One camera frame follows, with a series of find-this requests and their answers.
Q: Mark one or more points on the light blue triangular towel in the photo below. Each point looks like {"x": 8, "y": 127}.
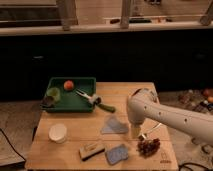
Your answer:
{"x": 113, "y": 126}

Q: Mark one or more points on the green plastic tray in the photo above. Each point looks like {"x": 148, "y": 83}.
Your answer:
{"x": 70, "y": 101}

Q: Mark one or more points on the bunch of dark grapes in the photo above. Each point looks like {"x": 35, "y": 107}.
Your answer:
{"x": 148, "y": 148}

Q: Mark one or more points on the green plastic cup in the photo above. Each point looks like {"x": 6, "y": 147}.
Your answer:
{"x": 54, "y": 92}

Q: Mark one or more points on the blue sponge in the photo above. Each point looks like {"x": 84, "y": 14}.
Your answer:
{"x": 116, "y": 154}

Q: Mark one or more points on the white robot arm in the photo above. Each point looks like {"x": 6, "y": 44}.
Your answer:
{"x": 143, "y": 104}

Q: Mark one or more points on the dark small round container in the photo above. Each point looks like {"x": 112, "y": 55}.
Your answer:
{"x": 48, "y": 101}

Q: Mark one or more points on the silver metal spoon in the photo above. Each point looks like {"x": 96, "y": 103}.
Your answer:
{"x": 143, "y": 136}

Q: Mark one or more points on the wooden block brush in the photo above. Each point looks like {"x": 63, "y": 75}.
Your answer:
{"x": 91, "y": 149}

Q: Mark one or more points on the orange ball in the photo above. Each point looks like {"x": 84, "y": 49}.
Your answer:
{"x": 68, "y": 85}

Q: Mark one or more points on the spice bottles rack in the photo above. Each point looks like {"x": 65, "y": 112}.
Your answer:
{"x": 193, "y": 100}

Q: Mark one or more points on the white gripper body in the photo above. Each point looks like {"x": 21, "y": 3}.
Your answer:
{"x": 135, "y": 131}

